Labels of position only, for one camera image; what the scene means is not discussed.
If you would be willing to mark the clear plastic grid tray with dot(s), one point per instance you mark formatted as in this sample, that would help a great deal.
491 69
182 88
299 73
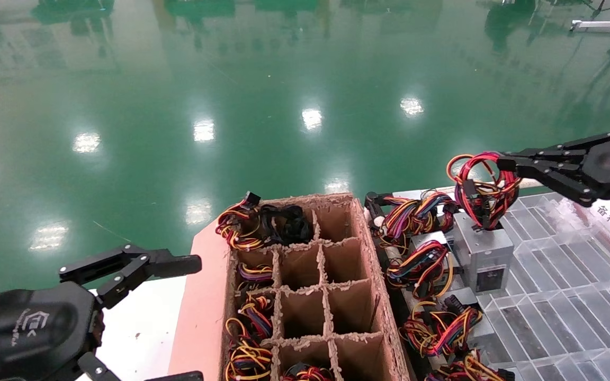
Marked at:
564 317

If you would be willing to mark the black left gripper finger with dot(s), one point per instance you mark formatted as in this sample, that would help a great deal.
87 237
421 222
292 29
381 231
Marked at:
96 370
141 262

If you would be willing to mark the cardboard divider box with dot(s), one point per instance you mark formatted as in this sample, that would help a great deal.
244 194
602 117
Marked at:
352 307

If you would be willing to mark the grey metal floor stand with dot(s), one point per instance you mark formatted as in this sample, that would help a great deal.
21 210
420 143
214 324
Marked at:
601 25

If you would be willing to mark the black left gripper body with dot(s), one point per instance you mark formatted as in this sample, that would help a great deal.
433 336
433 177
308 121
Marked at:
24 333

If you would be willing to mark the power supply with black connector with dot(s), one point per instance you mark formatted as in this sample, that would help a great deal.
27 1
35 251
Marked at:
236 227

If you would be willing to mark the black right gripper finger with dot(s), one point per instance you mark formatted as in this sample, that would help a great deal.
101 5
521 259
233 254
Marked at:
548 152
564 177

